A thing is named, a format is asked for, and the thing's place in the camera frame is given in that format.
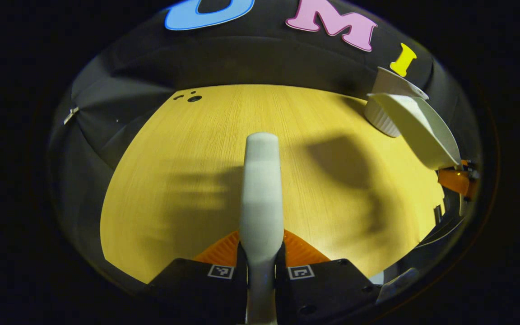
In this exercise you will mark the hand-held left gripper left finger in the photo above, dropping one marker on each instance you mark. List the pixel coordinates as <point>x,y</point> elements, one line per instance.
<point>197,284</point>

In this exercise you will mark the white cloth clip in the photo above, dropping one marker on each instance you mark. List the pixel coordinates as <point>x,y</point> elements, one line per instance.
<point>71,115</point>

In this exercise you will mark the white ribbed garbage bin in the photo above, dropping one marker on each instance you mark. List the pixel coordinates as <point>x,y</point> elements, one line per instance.
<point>379,119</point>

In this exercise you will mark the black backdrop cloth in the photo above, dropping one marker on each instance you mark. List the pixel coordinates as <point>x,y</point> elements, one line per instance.
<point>251,58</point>

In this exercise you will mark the small white broom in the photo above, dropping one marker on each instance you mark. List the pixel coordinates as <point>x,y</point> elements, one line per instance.
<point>261,194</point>

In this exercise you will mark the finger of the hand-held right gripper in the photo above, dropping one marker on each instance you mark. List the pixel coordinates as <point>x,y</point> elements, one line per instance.
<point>456,180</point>

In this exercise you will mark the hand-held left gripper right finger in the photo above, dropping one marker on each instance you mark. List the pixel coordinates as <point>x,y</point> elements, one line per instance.
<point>327,284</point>

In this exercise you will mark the white dustpan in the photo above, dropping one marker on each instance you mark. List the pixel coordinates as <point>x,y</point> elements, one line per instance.
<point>422,131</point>

